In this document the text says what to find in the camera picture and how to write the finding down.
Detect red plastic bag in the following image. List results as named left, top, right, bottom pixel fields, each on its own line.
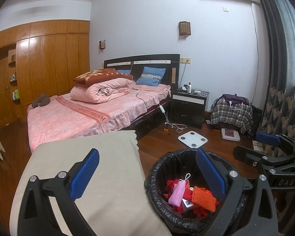
left=163, top=178, right=213, bottom=218

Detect large wooden wall lamp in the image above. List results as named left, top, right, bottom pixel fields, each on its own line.
left=178, top=21, right=192, bottom=39

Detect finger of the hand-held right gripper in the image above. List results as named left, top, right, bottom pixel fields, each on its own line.
left=256, top=132, right=295, bottom=153
left=233, top=144, right=274, bottom=169

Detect white bathroom scale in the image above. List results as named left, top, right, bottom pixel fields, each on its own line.
left=178, top=130, right=203, bottom=149

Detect white floor cables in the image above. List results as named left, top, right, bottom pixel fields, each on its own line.
left=166, top=121, right=187, bottom=133

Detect purple cloth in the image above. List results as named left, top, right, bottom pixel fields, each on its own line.
left=222, top=93, right=249, bottom=105

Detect plaid cloth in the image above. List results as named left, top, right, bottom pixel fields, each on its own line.
left=210, top=97, right=254, bottom=135

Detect beige tablecloth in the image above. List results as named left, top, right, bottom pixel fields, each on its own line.
left=9, top=129, right=172, bottom=236

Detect blue pillow with patterned band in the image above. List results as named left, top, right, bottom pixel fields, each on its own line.
left=141, top=66, right=167, bottom=80

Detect small cardboard box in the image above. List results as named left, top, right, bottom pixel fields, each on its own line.
left=251, top=140, right=265, bottom=152

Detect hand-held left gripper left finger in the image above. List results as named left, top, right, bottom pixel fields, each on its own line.
left=15, top=148, right=106, bottom=236

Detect wooden wardrobe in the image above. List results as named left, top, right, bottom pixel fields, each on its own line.
left=0, top=20, right=91, bottom=129

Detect orange foam net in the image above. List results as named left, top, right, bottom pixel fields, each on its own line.
left=191, top=186, right=217, bottom=212

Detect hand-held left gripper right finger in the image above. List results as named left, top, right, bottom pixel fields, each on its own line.
left=196, top=148, right=279, bottom=236

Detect pink bedspread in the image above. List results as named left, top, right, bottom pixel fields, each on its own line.
left=27, top=84, right=171, bottom=153

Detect folded pink quilt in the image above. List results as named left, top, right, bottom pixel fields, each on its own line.
left=70, top=77, right=133, bottom=104

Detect patterned curtain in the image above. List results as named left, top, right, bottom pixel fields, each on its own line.
left=251, top=0, right=295, bottom=153

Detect dark wooden bed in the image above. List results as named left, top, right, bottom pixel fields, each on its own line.
left=27, top=53, right=181, bottom=153

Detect dark nightstand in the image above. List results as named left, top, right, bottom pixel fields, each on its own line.
left=170, top=87, right=207, bottom=130

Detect folded brown blanket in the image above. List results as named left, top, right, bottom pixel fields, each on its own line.
left=73, top=68, right=133, bottom=88

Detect white charging cable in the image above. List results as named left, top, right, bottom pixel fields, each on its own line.
left=227, top=100, right=244, bottom=117

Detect white tray with red book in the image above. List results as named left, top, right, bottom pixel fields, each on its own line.
left=220, top=127, right=241, bottom=142

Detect pink face mask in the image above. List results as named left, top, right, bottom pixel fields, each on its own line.
left=167, top=173, right=191, bottom=207

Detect grey-brown soft bundle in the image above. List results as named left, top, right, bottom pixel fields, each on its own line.
left=30, top=93, right=51, bottom=108

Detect bin with black bag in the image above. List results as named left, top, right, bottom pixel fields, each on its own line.
left=144, top=148, right=251, bottom=236

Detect white and blue box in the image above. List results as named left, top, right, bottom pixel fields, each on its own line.
left=182, top=198, right=196, bottom=208

